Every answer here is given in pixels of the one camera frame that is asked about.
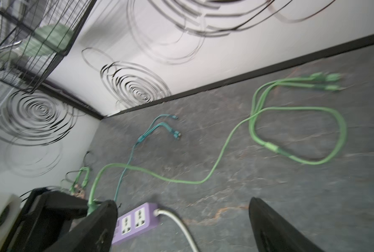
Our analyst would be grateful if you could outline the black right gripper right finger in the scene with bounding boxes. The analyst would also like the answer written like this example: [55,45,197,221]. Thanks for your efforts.
[248,197,322,252]

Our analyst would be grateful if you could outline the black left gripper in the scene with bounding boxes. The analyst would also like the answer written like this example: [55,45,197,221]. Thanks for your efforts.
[0,188,88,252]

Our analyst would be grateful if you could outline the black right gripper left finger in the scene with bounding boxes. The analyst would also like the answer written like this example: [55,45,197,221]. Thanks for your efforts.
[45,200,118,252]

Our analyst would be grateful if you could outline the purple power strip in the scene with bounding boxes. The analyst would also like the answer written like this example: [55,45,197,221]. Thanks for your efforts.
[112,202,160,245]

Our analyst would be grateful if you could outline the light green multi-head charging cable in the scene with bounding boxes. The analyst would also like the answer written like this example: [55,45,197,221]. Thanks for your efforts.
[87,72,348,209]

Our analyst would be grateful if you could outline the light green charger adapter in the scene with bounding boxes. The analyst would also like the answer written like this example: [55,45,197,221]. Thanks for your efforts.
[87,201,99,216]

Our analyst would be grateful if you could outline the green tongs in basket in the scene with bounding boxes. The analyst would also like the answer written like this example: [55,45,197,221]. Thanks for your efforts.
[0,23,74,63]

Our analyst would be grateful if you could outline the white power strip cable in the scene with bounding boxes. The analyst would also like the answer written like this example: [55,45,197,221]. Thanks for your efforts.
[153,208,201,252]

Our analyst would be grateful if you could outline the teal multi-head charging cable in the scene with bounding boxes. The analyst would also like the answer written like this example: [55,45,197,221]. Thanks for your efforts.
[113,114,181,203]

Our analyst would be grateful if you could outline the black wire wall basket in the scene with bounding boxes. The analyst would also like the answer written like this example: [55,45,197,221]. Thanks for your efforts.
[0,1,96,92]

